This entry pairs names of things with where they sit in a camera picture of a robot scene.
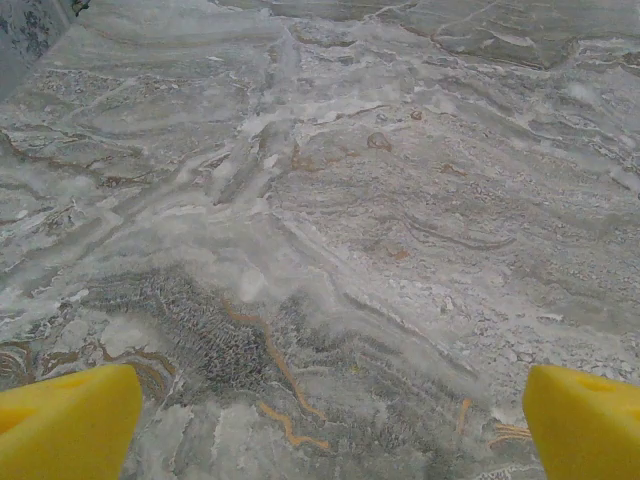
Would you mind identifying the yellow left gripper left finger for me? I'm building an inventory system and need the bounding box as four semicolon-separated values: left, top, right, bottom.
0;363;144;480

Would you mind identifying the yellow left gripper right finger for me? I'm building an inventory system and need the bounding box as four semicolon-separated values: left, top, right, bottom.
522;364;640;480

